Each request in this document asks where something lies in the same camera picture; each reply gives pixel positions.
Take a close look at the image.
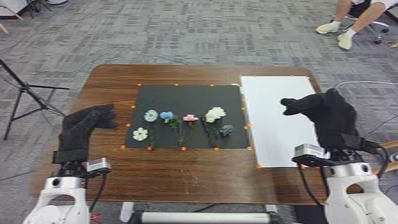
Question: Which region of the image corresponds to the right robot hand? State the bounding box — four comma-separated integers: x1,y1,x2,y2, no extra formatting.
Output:
280,87,361,151

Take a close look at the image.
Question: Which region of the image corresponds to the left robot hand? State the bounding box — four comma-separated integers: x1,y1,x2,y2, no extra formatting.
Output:
52,103,122,164

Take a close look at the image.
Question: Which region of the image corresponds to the small white flower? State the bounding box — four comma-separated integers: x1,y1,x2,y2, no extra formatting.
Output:
132,127,150,143

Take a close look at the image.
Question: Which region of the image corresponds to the white sheet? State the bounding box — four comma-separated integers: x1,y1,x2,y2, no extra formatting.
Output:
239,75,331,168

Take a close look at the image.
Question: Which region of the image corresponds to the pale blue flower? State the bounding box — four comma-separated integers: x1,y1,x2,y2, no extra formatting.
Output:
143,109,161,148

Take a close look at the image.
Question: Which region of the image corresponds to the black tripod stand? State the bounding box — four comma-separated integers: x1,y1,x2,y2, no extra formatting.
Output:
0,59,72,141

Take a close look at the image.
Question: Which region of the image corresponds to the grey-blue flower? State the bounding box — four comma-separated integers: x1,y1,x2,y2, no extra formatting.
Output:
219,124,237,138

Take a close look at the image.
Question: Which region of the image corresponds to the large white flower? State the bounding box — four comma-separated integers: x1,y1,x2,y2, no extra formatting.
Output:
203,106,230,148

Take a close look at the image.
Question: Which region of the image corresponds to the pink flower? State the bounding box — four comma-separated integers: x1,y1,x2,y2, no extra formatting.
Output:
180,113,201,146

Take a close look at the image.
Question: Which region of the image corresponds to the dark mat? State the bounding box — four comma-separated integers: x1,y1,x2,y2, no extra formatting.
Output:
123,84,253,150

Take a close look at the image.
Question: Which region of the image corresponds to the office chair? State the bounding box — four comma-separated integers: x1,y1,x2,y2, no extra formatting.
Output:
344,13,398,45

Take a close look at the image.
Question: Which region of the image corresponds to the person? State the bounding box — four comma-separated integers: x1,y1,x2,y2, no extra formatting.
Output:
315,0,398,51

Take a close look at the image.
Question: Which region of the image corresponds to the pale grey bar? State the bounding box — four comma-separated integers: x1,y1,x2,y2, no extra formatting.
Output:
122,201,287,224

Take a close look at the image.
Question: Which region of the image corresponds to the black cable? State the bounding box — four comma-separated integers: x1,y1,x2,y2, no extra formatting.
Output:
297,163,329,208
88,171,111,213

